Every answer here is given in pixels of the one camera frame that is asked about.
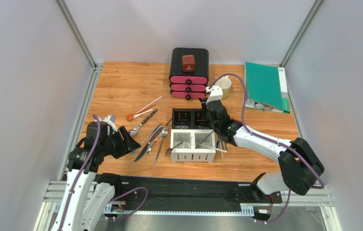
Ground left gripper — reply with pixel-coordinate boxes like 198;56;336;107
100;125;141;159

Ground pale yellow mug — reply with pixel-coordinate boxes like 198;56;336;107
214;76;232;100

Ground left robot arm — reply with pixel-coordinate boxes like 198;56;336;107
51;121;141;231

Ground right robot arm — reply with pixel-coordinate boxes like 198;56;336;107
200;85;325;195

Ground steel table knife, large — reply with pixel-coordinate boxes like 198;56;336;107
134;125;163;162

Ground silver metal chopstick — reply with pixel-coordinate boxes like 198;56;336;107
195;130;214;149

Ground dark grey chopstick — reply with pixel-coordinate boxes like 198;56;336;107
217;138;228;158

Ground orange white spoon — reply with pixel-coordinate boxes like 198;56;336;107
126;109;153;121

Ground steel table knife, small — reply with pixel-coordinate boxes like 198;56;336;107
140;124;162;145

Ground white plastic chopstick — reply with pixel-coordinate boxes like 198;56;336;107
197;144;227;153

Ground steel fork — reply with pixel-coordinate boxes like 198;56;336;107
152;126;169;170

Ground black utensil caddy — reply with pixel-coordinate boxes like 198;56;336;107
172;108;210;129

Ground black plastic fork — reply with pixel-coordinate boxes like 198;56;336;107
165;142;183;157

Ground white slotted utensil caddy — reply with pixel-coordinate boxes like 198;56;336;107
170;129;216;163

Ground black pink drawer cabinet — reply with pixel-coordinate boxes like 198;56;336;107
169;47;209;100

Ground green folder binder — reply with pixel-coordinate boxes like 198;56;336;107
244;62;290;114

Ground white orange chopstick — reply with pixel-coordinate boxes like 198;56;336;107
136;96;163;114

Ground brown cube box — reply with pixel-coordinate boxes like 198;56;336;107
182;54;196;72

